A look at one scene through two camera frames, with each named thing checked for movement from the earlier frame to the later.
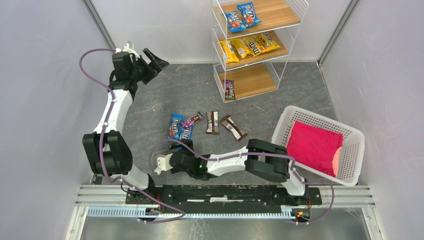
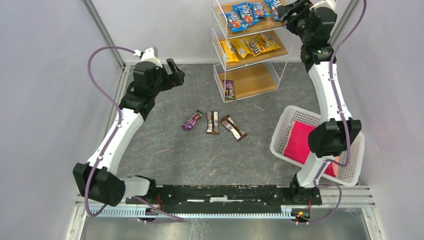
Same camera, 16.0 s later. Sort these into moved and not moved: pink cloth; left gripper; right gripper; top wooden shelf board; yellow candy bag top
Moved: left gripper; right gripper
Not moved: pink cloth; top wooden shelf board; yellow candy bag top
